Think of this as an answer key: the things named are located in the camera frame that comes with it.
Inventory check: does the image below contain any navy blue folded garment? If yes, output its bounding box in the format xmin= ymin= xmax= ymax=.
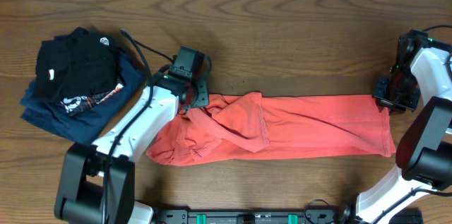
xmin=20 ymin=50 xmax=144 ymax=145

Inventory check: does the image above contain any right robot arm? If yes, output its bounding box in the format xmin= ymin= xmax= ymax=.
xmin=337 ymin=30 xmax=451 ymax=223

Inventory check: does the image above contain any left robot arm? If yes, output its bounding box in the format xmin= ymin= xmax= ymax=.
xmin=54 ymin=72 xmax=208 ymax=224

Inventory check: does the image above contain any black patterned folded garment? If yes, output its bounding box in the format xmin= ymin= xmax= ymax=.
xmin=57 ymin=83 xmax=124 ymax=116

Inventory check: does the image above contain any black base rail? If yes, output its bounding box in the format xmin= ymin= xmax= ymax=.
xmin=150 ymin=203 xmax=360 ymax=224

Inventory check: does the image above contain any red orange t-shirt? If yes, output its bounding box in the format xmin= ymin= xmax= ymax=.
xmin=146 ymin=92 xmax=396 ymax=166

